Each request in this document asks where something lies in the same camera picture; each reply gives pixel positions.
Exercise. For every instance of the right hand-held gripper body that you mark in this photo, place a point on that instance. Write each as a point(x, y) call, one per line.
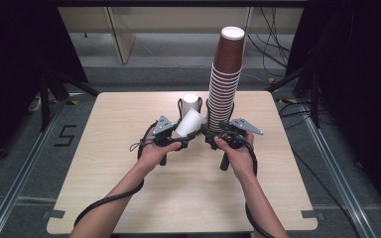
point(234, 139)

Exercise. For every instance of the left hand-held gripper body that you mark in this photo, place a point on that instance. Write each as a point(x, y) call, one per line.
point(162, 127)

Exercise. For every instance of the white paper cup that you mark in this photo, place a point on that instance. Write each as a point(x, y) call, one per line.
point(190, 101)
point(191, 123)

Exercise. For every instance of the stack of brown paper cups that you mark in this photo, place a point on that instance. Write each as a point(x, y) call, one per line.
point(223, 95)

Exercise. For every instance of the brown ribbed paper cup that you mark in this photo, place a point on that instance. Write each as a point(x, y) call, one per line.
point(229, 49)

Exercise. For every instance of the person's right hand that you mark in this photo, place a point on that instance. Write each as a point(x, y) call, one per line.
point(243, 158)

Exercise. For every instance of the person's left hand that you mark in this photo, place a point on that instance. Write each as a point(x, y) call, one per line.
point(150, 155)

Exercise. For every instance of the yellow tape mark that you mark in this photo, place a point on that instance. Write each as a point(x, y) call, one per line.
point(271, 80)
point(73, 102)

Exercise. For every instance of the black metal stand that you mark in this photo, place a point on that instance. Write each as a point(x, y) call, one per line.
point(315, 99)
point(44, 99)

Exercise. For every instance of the beige wooden shelf unit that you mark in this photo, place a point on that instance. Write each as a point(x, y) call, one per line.
point(122, 36)

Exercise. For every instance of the black tape strip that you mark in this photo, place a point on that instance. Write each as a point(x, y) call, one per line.
point(54, 214)
point(312, 214)

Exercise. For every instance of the dark curtain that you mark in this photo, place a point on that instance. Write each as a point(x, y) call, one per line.
point(10, 66)
point(360, 82)

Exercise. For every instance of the metal floor rail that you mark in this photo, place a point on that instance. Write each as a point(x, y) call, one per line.
point(337, 172)
point(20, 172)

